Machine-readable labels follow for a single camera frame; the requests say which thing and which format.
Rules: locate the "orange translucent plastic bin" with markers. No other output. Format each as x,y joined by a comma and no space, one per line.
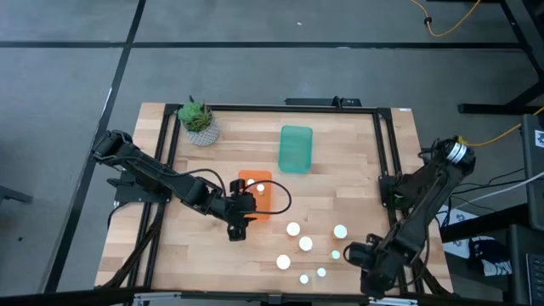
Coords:
265,204

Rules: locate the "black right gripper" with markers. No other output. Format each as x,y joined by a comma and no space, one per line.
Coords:
378,272

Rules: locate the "small amber pill bottle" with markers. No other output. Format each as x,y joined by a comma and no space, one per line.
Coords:
260,188

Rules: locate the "large orange pill bottle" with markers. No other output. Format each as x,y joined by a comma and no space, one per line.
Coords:
305,243
293,228
283,262
340,231

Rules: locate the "small pink pill bottle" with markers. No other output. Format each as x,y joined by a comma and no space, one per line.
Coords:
251,182

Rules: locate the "black keyboard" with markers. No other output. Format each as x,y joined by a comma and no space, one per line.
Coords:
536,276

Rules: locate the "black metal beam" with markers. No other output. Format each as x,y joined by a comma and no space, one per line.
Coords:
480,223

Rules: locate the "black computer tower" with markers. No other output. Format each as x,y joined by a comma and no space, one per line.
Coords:
533,178

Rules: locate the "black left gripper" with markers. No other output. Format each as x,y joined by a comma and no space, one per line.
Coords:
242,208

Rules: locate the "black bar-shaped device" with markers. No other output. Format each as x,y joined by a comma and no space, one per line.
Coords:
314,102

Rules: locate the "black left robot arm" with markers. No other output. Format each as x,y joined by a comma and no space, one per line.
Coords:
161,178

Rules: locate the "small green pill bottle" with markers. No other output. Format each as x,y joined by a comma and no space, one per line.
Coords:
304,279
321,272

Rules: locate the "small yellow pill bottle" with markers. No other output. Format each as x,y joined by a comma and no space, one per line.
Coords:
335,254

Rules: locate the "black desk leg frame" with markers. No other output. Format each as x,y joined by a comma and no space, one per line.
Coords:
497,108

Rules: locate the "succulent in white pot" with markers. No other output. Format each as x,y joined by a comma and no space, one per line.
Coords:
204,134

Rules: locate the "black metal table frame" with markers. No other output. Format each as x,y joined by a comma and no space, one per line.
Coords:
276,108

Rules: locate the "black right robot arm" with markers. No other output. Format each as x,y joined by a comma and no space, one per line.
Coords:
425,200

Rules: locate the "silver aluminium bracket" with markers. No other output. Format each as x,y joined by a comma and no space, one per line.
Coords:
157,299
393,302

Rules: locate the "black furniture foot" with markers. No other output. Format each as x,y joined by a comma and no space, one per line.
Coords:
13,194

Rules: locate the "teal translucent plastic bin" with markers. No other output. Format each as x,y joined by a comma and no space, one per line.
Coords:
295,149

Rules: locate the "blue and white bag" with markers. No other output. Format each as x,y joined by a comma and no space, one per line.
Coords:
497,268

